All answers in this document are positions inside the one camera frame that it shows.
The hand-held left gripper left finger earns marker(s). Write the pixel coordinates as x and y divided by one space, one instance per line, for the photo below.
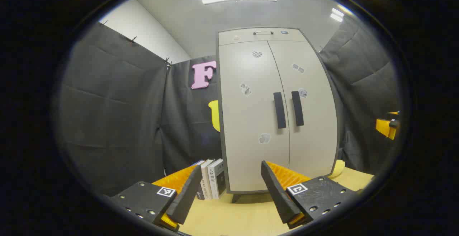
188 196

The black backdrop cloth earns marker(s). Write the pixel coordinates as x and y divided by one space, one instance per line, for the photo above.
114 121

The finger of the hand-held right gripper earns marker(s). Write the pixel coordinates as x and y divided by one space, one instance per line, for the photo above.
393 113
382 126

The blue book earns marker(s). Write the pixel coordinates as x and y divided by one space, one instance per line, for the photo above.
200 194

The beige book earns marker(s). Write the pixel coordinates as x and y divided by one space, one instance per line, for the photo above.
208 182

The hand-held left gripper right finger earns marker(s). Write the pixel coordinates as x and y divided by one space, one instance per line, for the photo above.
278 193

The white and black book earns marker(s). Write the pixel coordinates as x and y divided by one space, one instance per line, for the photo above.
219 178

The yellow sponge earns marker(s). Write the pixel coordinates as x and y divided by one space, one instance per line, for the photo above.
339 168

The grey shoe cabinet door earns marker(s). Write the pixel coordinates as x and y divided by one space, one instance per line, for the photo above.
319 139
247 139

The grey double-door shoe cabinet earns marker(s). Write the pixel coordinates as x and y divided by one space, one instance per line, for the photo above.
244 37

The small ceiling light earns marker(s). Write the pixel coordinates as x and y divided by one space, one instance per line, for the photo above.
337 14

